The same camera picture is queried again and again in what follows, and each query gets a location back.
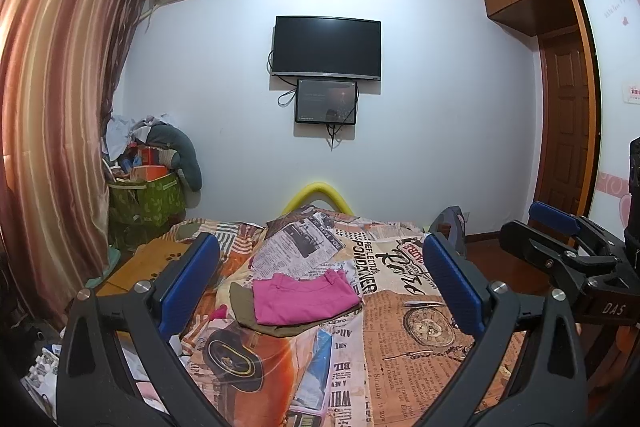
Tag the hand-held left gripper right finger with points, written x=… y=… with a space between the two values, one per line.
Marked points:
x=450 y=282

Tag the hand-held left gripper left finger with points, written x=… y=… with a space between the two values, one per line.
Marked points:
x=192 y=277

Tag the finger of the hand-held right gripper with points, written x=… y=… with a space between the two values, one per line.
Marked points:
x=552 y=217
x=530 y=242

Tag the pink pants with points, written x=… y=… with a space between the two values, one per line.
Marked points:
x=300 y=302

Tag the olive green pants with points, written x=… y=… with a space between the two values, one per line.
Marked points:
x=242 y=307

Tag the brown cardboard box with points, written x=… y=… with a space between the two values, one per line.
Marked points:
x=135 y=262

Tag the green fabric storage bag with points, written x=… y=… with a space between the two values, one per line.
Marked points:
x=145 y=202

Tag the brown wooden door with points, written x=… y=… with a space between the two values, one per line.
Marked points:
x=565 y=117

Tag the printed newspaper-pattern blanket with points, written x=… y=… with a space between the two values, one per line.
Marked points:
x=400 y=372

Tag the orange box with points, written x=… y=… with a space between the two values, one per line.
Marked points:
x=150 y=169

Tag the white sliding wardrobe door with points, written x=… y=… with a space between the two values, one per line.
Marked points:
x=610 y=107

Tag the white crumpled bags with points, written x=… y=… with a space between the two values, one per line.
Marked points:
x=117 y=132

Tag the floral patterned fabric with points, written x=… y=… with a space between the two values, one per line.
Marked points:
x=42 y=374

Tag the striped brown curtain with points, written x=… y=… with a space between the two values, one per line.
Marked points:
x=55 y=107

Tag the small black wall monitor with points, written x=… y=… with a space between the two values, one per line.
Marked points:
x=325 y=102

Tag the black wall television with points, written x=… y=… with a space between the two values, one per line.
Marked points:
x=325 y=47

